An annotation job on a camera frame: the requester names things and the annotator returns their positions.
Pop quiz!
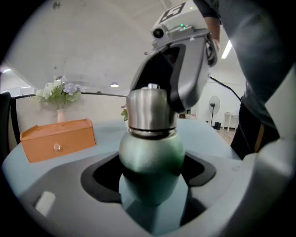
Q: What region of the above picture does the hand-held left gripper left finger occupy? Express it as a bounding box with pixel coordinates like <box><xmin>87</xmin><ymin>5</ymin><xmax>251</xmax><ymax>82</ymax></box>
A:
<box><xmin>18</xmin><ymin>150</ymin><xmax>151</xmax><ymax>237</ymax></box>

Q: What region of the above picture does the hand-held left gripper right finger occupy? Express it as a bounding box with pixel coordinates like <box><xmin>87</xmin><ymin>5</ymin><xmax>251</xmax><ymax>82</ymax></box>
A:
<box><xmin>179</xmin><ymin>67</ymin><xmax>296</xmax><ymax>237</ymax></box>

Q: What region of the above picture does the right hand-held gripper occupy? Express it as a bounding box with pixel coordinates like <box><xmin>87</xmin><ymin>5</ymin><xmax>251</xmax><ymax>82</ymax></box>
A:
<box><xmin>130</xmin><ymin>0</ymin><xmax>218</xmax><ymax>114</ymax></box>

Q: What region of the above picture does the dark metal cylindrical part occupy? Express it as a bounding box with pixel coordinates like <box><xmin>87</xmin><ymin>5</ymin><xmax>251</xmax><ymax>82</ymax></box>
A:
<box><xmin>126</xmin><ymin>82</ymin><xmax>178</xmax><ymax>131</ymax></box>

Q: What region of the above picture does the person's right forearm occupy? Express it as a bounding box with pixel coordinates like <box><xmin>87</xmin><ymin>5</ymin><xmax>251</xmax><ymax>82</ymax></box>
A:
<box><xmin>204</xmin><ymin>16</ymin><xmax>222</xmax><ymax>55</ymax></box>

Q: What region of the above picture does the orange wooden box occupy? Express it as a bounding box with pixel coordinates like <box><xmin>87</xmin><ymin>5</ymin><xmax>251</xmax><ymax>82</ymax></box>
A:
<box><xmin>20</xmin><ymin>118</ymin><xmax>98</xmax><ymax>164</ymax></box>

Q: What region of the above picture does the black standing fan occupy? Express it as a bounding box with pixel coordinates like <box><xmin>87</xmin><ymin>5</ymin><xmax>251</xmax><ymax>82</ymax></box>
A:
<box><xmin>208</xmin><ymin>95</ymin><xmax>222</xmax><ymax>127</ymax></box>

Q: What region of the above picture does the strip ceiling light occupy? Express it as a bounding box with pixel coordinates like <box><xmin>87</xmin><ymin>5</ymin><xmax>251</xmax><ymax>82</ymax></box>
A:
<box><xmin>221</xmin><ymin>39</ymin><xmax>233</xmax><ymax>60</ymax></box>

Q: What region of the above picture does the small white table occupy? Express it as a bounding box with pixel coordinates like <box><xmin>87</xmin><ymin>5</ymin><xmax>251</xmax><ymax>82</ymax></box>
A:
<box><xmin>223</xmin><ymin>112</ymin><xmax>240</xmax><ymax>133</ymax></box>

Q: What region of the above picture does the person's black shirt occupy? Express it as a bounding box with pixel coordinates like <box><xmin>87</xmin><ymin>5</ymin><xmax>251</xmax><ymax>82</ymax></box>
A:
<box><xmin>193</xmin><ymin>0</ymin><xmax>290</xmax><ymax>161</ymax></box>

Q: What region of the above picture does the black office chair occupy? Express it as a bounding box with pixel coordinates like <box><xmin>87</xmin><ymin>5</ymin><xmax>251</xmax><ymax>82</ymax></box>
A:
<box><xmin>0</xmin><ymin>91</ymin><xmax>21</xmax><ymax>151</ymax></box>

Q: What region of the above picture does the vase with pale flowers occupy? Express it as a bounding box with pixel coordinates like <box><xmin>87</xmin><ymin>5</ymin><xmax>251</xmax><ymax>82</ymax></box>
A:
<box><xmin>34</xmin><ymin>75</ymin><xmax>83</xmax><ymax>124</ymax></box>

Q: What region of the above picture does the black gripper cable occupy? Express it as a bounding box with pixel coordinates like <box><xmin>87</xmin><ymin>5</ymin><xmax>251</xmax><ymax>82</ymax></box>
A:
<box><xmin>209</xmin><ymin>75</ymin><xmax>244</xmax><ymax>103</ymax></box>

